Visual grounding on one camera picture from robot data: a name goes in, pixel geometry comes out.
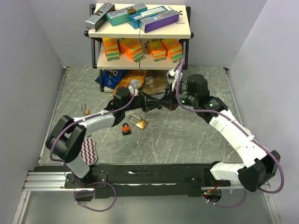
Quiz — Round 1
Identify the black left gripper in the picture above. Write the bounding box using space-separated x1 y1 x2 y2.
122 91 159 112

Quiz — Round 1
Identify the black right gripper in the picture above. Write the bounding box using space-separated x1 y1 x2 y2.
157 82 198 111

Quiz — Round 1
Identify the orange black small padlock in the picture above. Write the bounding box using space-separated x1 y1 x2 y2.
122 123 131 135

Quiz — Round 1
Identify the small brass padlock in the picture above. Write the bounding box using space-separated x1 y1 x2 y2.
81 104 90 116

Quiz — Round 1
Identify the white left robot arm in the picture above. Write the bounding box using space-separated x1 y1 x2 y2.
45 87 161 188

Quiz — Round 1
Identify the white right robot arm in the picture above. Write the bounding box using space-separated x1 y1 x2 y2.
165 72 281 192

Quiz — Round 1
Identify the large brass padlock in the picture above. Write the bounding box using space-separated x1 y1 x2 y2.
128 115 148 130

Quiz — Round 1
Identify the brown paper snack bag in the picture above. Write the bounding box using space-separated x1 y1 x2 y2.
142 70 169 95

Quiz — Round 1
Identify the orange potato chip bag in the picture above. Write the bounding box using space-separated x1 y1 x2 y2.
114 70 147 96

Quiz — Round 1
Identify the blue Doritos chip bag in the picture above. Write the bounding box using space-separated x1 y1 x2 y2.
95 69 127 90

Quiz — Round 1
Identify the sponge pack centre right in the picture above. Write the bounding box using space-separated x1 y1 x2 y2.
147 39 166 62

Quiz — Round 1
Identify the sponge pack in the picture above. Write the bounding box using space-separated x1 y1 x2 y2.
102 37 120 61
117 38 145 62
161 39 183 63
147 39 166 62

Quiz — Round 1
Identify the sponge pack far right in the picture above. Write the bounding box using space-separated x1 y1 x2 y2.
161 39 183 63

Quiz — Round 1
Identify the sponge pack centre left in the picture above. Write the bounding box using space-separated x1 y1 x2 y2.
117 38 145 62

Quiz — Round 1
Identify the beige black shelf rack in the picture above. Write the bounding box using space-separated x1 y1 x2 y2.
84 3 194 93

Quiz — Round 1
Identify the sponge pack far left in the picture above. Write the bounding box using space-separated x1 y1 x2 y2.
102 37 120 61

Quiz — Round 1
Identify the purple striped sponge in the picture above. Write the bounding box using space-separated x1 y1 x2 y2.
80 138 98 166

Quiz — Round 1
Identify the purple RiO box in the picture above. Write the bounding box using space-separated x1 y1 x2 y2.
139 10 180 33

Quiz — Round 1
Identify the blue teal box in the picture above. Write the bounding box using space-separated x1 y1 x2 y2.
128 6 168 29

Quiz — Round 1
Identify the teal RiO box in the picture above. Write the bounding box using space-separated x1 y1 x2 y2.
106 2 148 27

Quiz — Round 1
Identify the silver RiO box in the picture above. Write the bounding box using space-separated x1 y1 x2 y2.
85 2 115 31

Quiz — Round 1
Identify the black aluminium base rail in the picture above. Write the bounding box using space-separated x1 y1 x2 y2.
22 163 269 199

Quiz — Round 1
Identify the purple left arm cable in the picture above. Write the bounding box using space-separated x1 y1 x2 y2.
48 83 136 212

